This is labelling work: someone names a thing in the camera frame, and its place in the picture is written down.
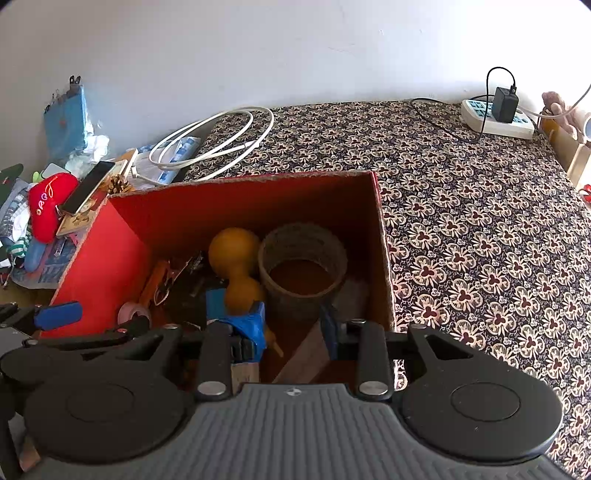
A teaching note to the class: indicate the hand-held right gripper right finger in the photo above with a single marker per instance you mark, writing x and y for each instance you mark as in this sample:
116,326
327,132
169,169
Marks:
328,332

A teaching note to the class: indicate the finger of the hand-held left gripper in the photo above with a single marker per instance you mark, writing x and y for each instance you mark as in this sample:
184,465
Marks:
83,340
57,314

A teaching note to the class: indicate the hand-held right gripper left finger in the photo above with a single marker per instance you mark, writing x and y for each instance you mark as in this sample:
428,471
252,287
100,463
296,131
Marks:
249,330

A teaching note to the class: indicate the large clear tape roll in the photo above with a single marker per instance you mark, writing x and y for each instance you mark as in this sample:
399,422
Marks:
272,295

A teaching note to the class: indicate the orange wooden gourd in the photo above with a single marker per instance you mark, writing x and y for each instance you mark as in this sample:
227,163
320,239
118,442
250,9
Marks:
233,254

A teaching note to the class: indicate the red cardboard box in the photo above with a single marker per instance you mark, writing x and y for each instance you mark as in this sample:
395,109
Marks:
231,212

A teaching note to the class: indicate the blue checked packet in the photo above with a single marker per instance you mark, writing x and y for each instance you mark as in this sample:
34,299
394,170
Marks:
51,267

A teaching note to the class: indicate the black case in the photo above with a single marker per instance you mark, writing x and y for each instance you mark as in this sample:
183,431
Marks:
189,300

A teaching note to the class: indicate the illustrated book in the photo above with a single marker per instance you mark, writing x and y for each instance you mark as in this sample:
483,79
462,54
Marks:
74,221

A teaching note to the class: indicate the red plush toy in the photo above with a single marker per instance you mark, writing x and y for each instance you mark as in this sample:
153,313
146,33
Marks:
46,207

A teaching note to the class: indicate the smartphone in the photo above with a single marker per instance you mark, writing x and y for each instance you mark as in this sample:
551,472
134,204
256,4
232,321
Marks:
87,187

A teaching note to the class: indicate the pine cone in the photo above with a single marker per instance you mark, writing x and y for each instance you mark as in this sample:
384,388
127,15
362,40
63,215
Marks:
119,184

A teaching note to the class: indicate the white crumpled plastic bag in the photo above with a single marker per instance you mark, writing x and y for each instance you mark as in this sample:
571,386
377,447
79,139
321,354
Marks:
92,147

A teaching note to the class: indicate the blue bag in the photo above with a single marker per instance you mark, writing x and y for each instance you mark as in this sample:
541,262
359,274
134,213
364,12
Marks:
67,124

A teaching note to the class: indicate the blue white tissue packet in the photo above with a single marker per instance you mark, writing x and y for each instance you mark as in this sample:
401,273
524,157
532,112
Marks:
178,147

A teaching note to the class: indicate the white power strip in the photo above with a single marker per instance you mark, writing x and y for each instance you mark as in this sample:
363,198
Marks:
475,115

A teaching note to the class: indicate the black charger adapter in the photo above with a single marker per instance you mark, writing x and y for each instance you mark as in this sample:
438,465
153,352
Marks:
505,106

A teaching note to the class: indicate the red sandal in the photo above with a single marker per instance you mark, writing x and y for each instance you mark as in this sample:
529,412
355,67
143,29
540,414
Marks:
587,193

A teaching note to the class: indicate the brown cardboard box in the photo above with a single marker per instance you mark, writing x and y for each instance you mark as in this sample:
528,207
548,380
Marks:
572,157

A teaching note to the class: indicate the pink plush toy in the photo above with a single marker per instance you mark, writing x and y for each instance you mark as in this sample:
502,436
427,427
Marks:
554,104

